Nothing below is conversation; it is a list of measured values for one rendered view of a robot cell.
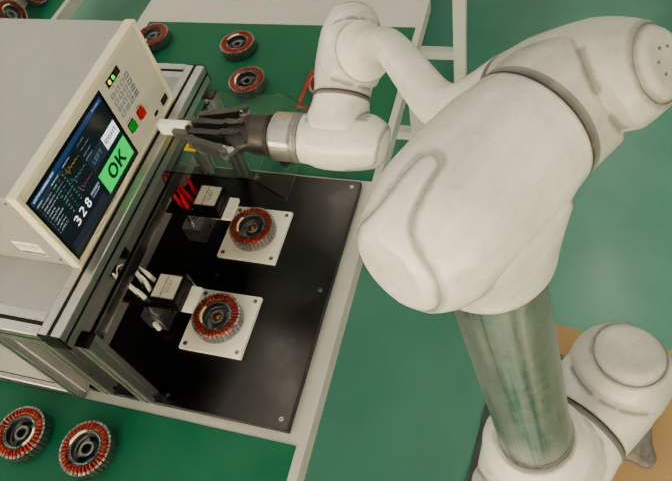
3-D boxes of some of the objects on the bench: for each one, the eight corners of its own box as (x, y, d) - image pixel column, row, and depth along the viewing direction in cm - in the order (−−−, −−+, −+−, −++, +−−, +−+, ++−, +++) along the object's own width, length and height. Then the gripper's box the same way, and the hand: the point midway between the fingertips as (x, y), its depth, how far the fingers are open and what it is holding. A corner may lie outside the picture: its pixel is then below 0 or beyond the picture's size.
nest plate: (263, 299, 143) (261, 297, 142) (241, 360, 135) (239, 358, 134) (204, 290, 147) (202, 288, 146) (180, 349, 139) (178, 346, 138)
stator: (249, 300, 142) (244, 292, 139) (239, 345, 136) (233, 338, 133) (203, 298, 144) (197, 290, 141) (191, 343, 138) (184, 336, 135)
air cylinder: (181, 301, 146) (172, 290, 142) (169, 330, 142) (159, 319, 138) (162, 298, 148) (153, 287, 143) (149, 327, 144) (139, 316, 139)
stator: (283, 217, 154) (279, 208, 151) (268, 255, 148) (264, 247, 145) (242, 212, 157) (237, 203, 154) (226, 249, 151) (221, 240, 148)
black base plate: (362, 187, 160) (361, 181, 158) (290, 434, 126) (287, 430, 124) (198, 171, 173) (195, 165, 171) (93, 390, 139) (88, 387, 137)
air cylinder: (217, 218, 159) (210, 205, 154) (207, 242, 155) (199, 230, 150) (200, 216, 160) (192, 203, 156) (189, 240, 156) (181, 227, 152)
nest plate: (293, 214, 155) (292, 211, 154) (275, 265, 148) (274, 263, 147) (238, 208, 160) (237, 205, 159) (218, 257, 152) (216, 255, 151)
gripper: (268, 176, 113) (153, 164, 120) (289, 124, 120) (179, 115, 127) (257, 148, 107) (137, 137, 114) (280, 95, 114) (165, 88, 121)
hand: (175, 127), depth 119 cm, fingers closed
